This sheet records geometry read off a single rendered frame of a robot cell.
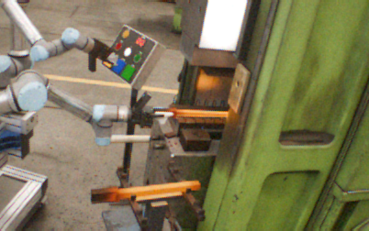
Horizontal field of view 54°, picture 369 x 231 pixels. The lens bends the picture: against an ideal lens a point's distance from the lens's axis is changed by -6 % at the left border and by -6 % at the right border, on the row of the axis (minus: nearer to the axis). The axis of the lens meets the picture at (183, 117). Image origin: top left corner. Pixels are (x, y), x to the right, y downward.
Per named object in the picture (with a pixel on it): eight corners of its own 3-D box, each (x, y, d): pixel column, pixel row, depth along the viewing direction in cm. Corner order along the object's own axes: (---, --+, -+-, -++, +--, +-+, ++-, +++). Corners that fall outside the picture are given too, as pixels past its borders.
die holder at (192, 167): (157, 229, 182) (172, 155, 161) (142, 181, 213) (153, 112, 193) (258, 221, 199) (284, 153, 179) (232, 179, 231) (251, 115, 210)
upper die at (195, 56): (190, 65, 159) (195, 43, 154) (178, 49, 175) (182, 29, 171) (276, 71, 172) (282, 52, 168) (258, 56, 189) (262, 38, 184)
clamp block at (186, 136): (184, 151, 165) (185, 139, 162) (178, 141, 172) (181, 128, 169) (209, 151, 169) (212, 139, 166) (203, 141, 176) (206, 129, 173)
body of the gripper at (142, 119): (150, 120, 180) (124, 119, 176) (152, 104, 176) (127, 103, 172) (152, 128, 174) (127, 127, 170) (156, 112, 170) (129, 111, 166)
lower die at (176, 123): (176, 137, 175) (179, 121, 171) (166, 115, 192) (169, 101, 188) (257, 137, 188) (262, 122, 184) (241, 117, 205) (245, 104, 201)
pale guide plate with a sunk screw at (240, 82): (235, 113, 145) (246, 72, 137) (227, 103, 152) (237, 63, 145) (240, 114, 146) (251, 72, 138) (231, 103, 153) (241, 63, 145)
